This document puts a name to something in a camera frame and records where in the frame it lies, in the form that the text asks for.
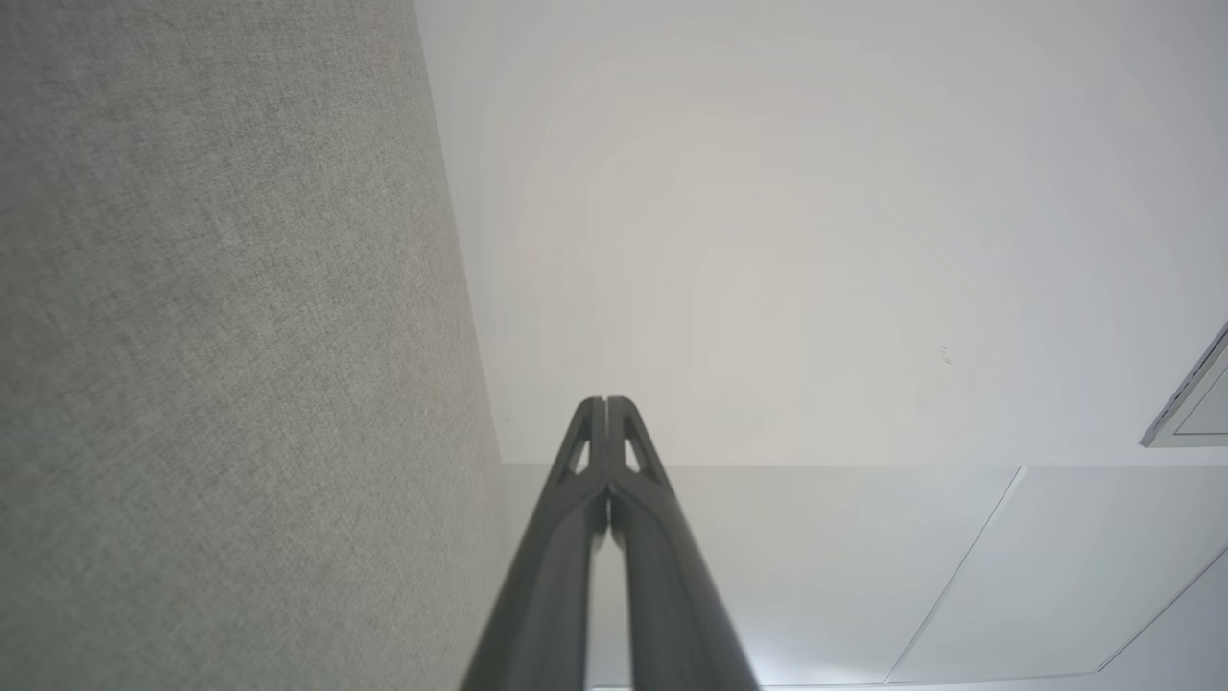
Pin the grey framed ceiling fixture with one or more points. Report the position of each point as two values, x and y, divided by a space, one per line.
1204 413

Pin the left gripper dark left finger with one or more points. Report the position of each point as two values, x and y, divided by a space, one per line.
552 595

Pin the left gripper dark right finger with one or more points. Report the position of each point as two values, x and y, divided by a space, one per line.
672 595

